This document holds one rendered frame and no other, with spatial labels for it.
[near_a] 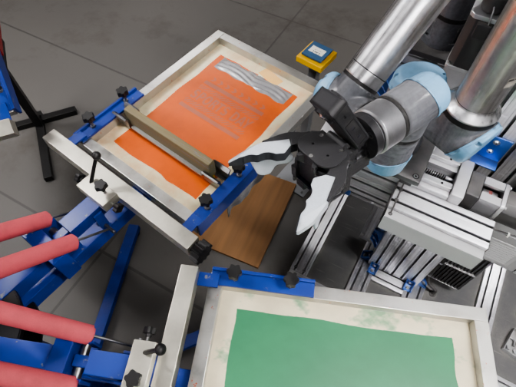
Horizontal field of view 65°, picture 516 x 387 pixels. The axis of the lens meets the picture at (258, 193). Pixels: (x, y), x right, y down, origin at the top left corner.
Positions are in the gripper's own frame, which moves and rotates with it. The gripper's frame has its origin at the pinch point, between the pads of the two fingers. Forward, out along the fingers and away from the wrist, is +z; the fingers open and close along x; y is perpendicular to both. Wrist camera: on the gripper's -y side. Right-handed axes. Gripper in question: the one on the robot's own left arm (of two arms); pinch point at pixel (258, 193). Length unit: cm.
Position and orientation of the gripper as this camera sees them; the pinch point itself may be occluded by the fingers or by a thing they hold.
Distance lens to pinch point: 52.5
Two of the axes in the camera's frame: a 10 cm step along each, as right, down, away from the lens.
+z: -8.0, 5.1, -3.1
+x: -5.9, -6.0, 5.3
